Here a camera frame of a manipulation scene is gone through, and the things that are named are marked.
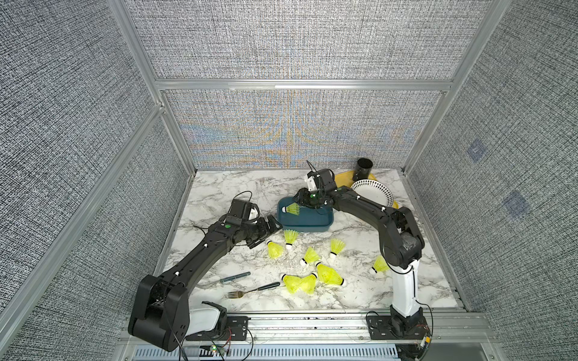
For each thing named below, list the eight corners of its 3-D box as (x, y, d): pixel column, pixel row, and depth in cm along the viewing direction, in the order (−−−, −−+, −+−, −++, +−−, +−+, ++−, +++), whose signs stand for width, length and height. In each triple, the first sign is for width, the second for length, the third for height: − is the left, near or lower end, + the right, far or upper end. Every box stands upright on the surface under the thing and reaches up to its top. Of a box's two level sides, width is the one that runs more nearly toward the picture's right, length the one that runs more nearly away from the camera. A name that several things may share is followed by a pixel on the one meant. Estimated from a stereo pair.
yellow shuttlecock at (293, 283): (276, 287, 84) (276, 285, 82) (281, 273, 87) (281, 271, 86) (300, 295, 82) (300, 293, 81) (304, 280, 86) (304, 279, 84)
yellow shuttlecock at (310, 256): (304, 269, 88) (305, 265, 85) (297, 259, 91) (297, 254, 87) (318, 260, 91) (319, 255, 87) (310, 250, 93) (311, 245, 90)
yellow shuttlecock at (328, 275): (314, 279, 86) (315, 276, 83) (317, 266, 89) (317, 263, 86) (344, 287, 84) (346, 284, 82) (345, 273, 87) (347, 270, 85)
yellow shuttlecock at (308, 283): (306, 297, 82) (306, 295, 80) (298, 280, 86) (298, 278, 84) (323, 288, 84) (323, 287, 82) (314, 273, 87) (315, 270, 86)
